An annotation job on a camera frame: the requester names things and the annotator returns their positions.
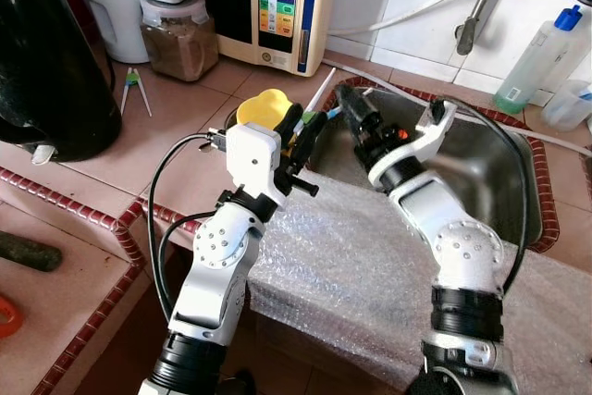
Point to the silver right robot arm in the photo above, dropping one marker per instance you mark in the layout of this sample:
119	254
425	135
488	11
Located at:
462	247

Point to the dark green cucumber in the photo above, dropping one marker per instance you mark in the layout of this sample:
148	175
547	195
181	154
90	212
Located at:
28	252

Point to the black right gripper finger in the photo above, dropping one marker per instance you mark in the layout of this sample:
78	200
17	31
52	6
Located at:
350	110
363	106

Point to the white stick teal tip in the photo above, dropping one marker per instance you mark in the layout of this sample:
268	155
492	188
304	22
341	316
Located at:
324	90

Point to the orange plastic object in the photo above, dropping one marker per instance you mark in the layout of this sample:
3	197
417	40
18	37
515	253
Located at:
9	316

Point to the grey hanging spout pipe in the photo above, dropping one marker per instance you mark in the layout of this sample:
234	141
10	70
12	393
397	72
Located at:
467	34

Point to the jar of brown powder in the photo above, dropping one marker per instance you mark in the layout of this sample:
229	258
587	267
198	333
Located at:
180	48

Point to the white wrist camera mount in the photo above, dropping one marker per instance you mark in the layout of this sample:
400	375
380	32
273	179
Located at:
252	159
427	136

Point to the clear plastic cup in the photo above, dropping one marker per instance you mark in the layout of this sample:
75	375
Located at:
566	108

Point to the black electric kettle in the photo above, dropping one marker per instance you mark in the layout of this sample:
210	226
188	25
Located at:
51	62

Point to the yellow plastic bowl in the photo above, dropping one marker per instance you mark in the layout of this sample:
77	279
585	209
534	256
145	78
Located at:
261	108

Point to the stainless steel sink basin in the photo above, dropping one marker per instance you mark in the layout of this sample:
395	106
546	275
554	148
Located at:
481	173

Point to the clear bubble wrap sheet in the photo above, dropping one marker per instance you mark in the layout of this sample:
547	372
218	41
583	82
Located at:
351	265

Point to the white green tongs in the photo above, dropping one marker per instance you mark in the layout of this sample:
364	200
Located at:
132	76

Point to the white container green lid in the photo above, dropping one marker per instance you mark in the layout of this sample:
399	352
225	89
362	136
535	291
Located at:
111	11

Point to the cream and black water ionizer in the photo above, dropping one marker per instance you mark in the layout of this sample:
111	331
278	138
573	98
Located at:
277	6

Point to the clear bottle blue cap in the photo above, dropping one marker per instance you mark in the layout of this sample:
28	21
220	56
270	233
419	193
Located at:
536	62

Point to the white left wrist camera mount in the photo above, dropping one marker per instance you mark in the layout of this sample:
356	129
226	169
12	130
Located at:
252	159

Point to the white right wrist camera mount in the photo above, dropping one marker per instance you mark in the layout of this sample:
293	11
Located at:
427	136

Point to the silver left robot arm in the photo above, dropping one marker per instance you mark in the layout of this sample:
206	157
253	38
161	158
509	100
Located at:
217	265

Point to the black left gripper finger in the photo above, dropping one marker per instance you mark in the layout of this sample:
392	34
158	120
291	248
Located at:
290	131
313	141

